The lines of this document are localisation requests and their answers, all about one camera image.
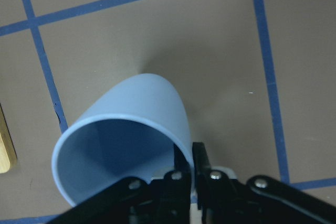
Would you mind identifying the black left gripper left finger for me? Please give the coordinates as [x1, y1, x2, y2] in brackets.
[50, 146, 192, 223]

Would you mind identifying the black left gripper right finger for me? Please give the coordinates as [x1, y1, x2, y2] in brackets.
[192, 142, 335, 223]

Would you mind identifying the light blue plastic cup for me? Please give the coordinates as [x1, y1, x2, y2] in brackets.
[51, 73, 194, 206]

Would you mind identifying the wooden cup rack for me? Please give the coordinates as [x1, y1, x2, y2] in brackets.
[1, 107, 17, 174]

